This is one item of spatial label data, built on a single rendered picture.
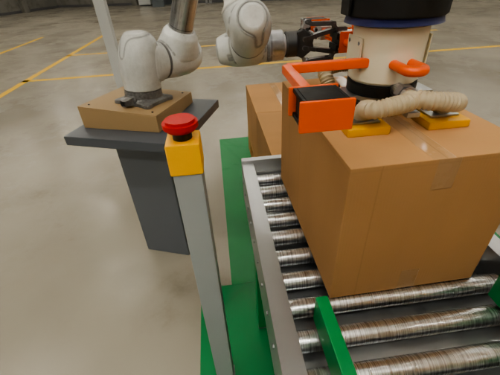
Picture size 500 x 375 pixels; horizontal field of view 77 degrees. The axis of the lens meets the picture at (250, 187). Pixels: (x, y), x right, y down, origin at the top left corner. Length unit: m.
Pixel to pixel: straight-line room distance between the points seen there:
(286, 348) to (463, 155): 0.54
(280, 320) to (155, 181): 0.96
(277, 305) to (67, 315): 1.18
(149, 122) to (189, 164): 0.71
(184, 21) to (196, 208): 0.93
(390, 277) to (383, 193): 0.29
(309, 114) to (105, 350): 1.33
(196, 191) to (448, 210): 0.56
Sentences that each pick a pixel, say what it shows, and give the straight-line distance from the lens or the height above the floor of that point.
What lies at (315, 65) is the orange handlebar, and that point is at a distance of 0.78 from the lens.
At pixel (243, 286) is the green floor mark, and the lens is 1.60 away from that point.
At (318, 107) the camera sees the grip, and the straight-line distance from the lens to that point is 0.49.
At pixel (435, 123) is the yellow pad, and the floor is 0.97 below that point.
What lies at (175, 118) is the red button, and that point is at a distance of 0.63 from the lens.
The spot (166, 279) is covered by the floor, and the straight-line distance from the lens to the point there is 1.71.
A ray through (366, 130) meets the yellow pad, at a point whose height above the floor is 0.96.
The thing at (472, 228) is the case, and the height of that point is 0.74.
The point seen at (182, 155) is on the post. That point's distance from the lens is 0.63.
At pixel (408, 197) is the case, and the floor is 0.86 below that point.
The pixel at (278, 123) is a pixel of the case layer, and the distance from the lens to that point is 1.84.
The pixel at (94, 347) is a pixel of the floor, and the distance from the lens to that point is 1.61.
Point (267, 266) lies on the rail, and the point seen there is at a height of 0.59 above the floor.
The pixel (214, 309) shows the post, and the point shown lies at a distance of 0.98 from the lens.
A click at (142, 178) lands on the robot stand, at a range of 1.55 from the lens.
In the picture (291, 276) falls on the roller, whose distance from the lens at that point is 0.93.
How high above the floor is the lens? 1.27
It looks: 35 degrees down
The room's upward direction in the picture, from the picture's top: 3 degrees counter-clockwise
